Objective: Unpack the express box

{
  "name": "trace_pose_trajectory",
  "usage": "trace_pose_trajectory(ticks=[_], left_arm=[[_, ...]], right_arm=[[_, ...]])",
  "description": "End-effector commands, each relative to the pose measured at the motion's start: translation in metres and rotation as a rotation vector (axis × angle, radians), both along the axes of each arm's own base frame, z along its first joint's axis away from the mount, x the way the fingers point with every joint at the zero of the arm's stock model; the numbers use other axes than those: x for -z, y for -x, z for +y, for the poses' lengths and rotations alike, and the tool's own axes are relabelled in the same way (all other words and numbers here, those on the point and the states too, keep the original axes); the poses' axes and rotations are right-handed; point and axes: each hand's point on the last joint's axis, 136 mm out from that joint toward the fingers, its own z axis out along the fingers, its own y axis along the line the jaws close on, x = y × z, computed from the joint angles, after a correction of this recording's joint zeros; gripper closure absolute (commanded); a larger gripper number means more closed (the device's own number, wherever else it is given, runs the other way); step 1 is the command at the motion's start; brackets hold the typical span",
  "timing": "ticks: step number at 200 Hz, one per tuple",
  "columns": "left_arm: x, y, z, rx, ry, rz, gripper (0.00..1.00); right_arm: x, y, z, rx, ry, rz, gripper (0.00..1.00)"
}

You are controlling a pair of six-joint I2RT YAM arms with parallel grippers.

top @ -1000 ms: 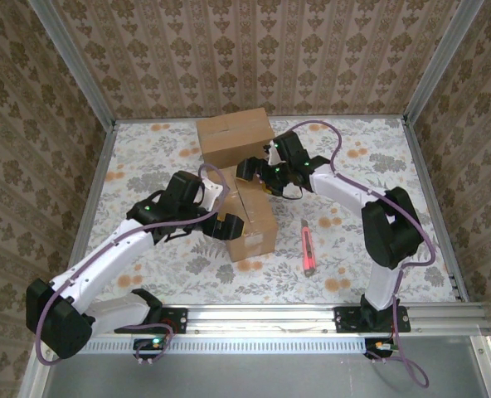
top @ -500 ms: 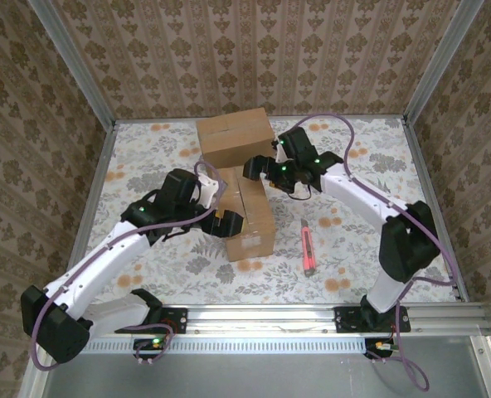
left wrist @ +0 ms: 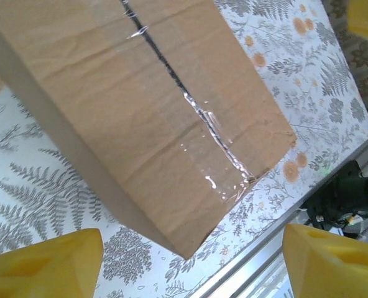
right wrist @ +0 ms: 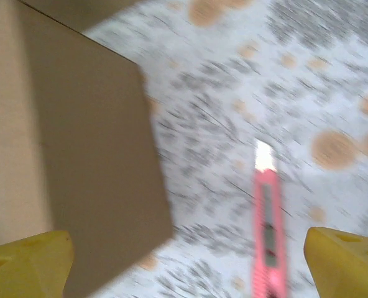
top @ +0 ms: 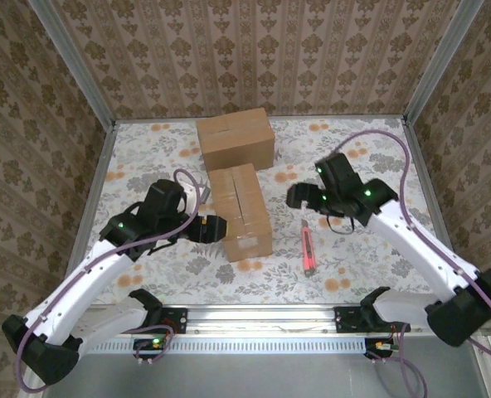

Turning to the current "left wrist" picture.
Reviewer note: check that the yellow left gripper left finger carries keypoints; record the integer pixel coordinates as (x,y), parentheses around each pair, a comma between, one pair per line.
(41,267)

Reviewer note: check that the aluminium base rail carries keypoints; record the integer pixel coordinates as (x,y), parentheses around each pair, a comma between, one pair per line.
(249,267)

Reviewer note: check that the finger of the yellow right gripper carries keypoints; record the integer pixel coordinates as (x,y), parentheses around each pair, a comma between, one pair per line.
(367,15)

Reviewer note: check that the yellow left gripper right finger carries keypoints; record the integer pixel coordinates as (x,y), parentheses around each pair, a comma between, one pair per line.
(333,267)

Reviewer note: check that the cardboard express box with label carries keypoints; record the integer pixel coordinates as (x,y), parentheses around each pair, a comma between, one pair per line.
(140,124)

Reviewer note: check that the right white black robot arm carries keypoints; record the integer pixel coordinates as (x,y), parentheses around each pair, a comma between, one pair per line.
(345,189)

